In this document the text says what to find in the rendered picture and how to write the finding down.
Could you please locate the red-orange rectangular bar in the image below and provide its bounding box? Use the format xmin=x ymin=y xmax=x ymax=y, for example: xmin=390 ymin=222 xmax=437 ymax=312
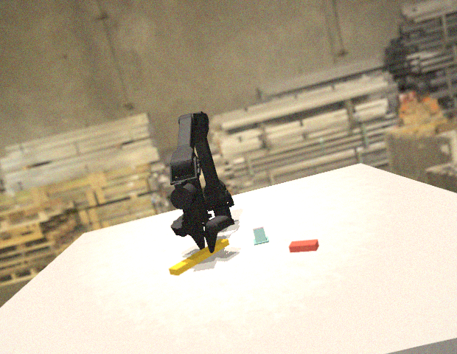
xmin=288 ymin=239 xmax=319 ymax=252

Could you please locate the yellow bar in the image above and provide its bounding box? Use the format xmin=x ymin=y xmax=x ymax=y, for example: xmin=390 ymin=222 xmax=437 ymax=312
xmin=169 ymin=239 xmax=229 ymax=276

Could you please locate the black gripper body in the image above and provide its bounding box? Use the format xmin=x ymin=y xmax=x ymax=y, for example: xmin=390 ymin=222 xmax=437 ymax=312
xmin=186 ymin=197 xmax=231 ymax=232

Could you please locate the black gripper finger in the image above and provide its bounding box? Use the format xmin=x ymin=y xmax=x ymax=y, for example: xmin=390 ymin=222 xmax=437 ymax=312
xmin=200 ymin=231 xmax=218 ymax=253
xmin=188 ymin=226 xmax=205 ymax=250

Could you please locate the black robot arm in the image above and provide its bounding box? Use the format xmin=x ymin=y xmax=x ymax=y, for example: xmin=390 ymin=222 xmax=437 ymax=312
xmin=170 ymin=111 xmax=234 ymax=237

